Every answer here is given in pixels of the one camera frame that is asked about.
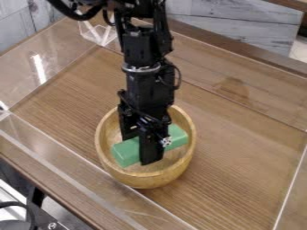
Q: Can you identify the black cable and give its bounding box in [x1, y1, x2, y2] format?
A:
[0, 200, 41, 230]

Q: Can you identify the black metal base bracket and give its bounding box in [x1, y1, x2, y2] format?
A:
[25, 203, 69, 230]

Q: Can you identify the green rectangular block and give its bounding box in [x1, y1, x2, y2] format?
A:
[111, 124, 188, 168]

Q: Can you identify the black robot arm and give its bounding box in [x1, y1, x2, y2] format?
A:
[47, 0, 182, 165]

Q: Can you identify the brown wooden bowl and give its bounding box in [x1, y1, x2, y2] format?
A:
[95, 106, 196, 189]

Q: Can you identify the black table leg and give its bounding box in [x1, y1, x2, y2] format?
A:
[29, 187, 45, 208]

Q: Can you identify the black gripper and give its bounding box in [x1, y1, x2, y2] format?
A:
[117, 64, 182, 165]

